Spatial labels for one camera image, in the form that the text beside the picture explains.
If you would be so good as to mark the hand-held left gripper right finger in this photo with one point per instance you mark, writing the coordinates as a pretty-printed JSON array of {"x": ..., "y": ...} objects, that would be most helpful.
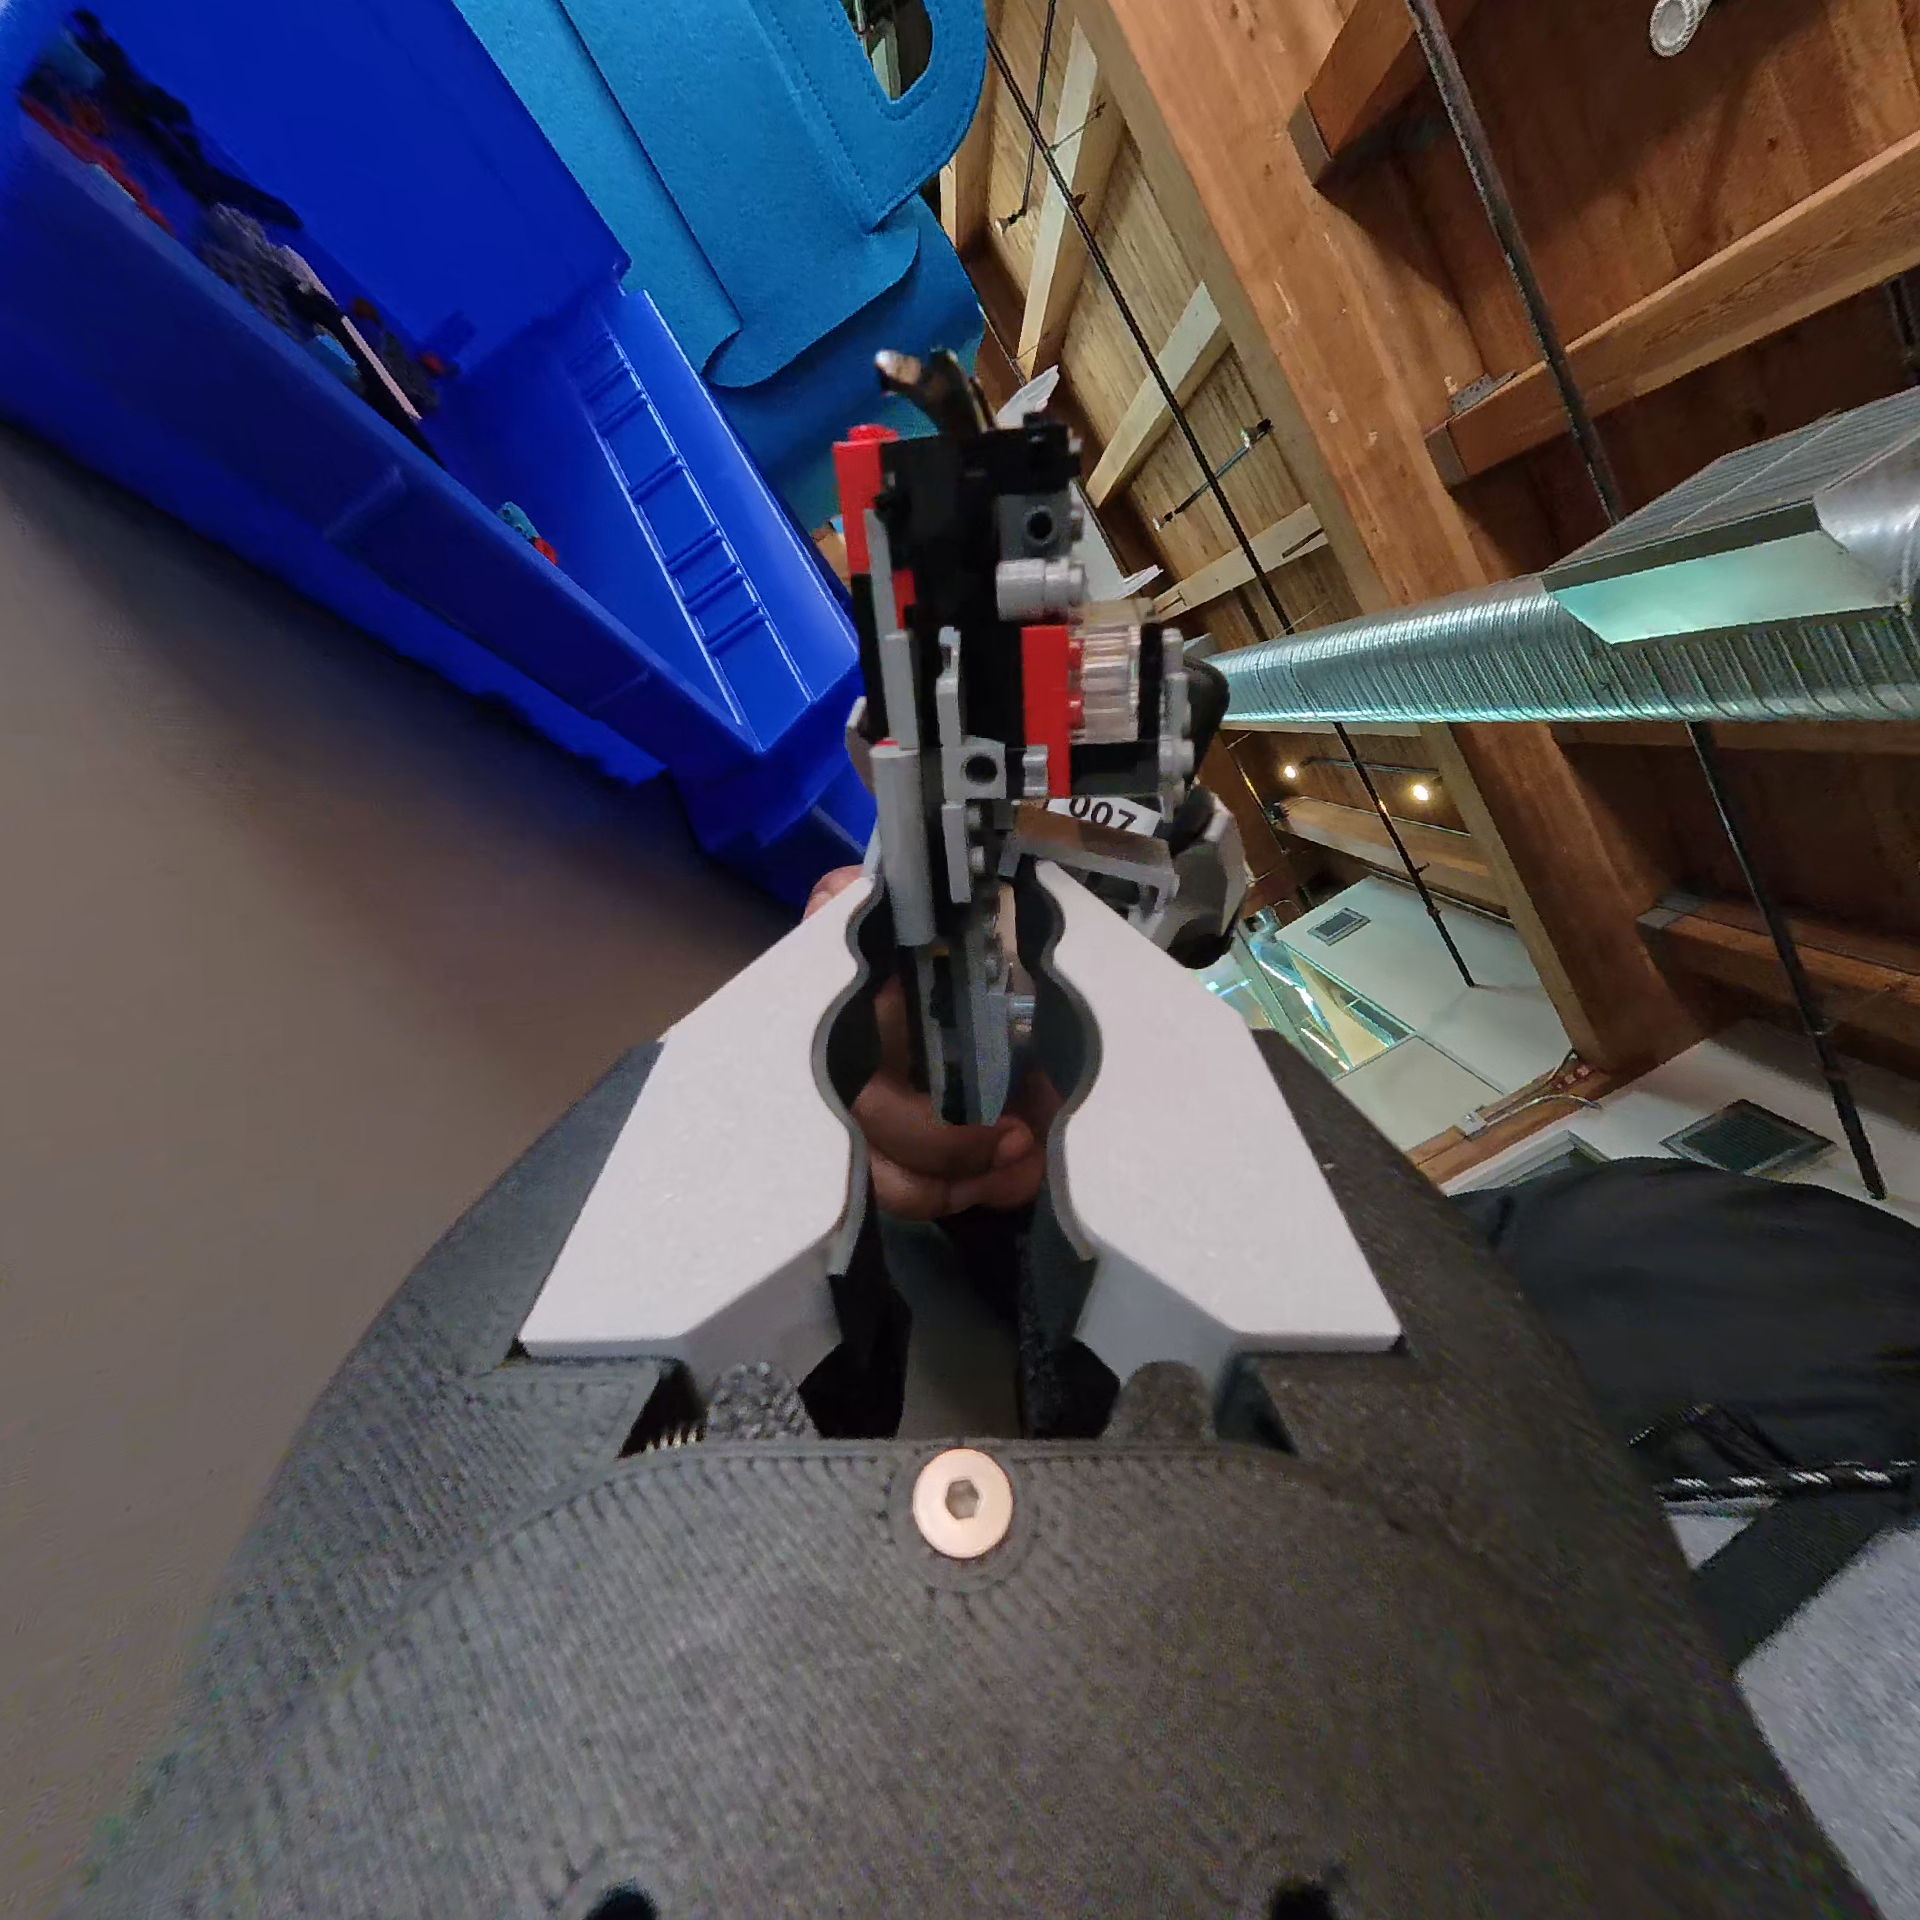
[{"x": 1215, "y": 1184}]

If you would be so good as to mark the person's right hand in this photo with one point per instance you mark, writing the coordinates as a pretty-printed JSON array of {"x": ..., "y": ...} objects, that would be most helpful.
[{"x": 944, "y": 1172}]

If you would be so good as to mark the person's grey sweatshirt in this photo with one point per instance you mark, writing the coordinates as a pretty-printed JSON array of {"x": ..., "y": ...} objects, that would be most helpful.
[{"x": 1845, "y": 1725}]

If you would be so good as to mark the blue plastic bin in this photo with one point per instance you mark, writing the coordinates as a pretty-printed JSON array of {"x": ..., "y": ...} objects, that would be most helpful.
[
  {"x": 779, "y": 811},
  {"x": 224, "y": 494}
]

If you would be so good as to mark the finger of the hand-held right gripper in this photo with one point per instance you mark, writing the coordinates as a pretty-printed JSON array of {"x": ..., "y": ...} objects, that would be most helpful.
[{"x": 1109, "y": 862}]

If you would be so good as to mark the colourful toy brick pile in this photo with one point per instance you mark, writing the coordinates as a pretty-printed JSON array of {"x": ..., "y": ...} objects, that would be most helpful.
[{"x": 255, "y": 254}]

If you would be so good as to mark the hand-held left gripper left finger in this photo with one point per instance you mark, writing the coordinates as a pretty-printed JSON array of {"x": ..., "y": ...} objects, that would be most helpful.
[{"x": 690, "y": 1200}]

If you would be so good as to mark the grey desk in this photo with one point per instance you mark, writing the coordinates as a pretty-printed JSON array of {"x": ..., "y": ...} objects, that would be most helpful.
[{"x": 224, "y": 1051}]

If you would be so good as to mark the silver ventilation duct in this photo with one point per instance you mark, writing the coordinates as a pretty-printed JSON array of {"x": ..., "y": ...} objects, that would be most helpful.
[{"x": 1425, "y": 662}]

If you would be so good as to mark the grey black toy brick model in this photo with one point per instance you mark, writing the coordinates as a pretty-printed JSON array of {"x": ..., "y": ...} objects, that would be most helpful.
[{"x": 944, "y": 599}]

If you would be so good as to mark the blue felt bag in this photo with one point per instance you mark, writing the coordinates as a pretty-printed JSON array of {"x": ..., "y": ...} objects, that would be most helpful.
[{"x": 749, "y": 182}]

